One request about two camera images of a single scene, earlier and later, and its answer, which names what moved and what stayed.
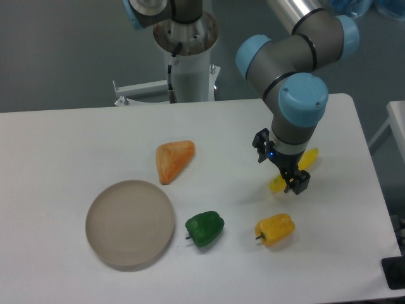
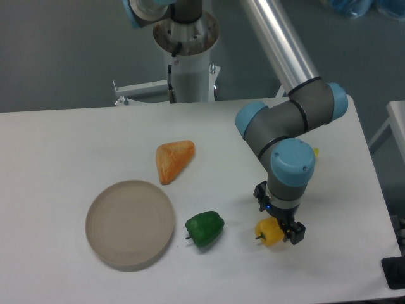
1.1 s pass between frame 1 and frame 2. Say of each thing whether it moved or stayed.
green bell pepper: stayed
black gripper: moved
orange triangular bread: stayed
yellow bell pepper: stayed
